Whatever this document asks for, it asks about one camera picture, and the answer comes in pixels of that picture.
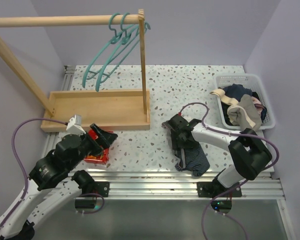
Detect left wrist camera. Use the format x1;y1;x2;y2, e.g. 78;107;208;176
66;114;86;136

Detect beige grey underwear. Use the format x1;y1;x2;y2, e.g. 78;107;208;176
227;94;262;131

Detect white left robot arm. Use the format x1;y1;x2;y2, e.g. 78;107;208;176
0;118;118;240

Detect white laundry basket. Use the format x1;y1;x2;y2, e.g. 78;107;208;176
213;73;276;131

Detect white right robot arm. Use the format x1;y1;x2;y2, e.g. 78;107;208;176
162;114;272;198

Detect wooden clothes rack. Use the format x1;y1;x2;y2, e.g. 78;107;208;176
0;9;151;133

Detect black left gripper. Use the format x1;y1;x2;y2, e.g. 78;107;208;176
67;122;118;170

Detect aluminium table rail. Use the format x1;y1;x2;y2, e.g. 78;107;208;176
39;132;286;201

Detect red clothespin bin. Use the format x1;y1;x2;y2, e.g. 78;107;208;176
83;129;109;165

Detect navy striped underwear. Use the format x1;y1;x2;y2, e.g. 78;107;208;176
161;121;210;177

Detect teal hanger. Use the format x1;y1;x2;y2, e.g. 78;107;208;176
81;12;123;88
92;12;141;92

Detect pile of clothes in basket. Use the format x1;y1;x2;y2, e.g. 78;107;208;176
210;84;267;126

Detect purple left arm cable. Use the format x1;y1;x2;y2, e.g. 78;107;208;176
0;117;68;236

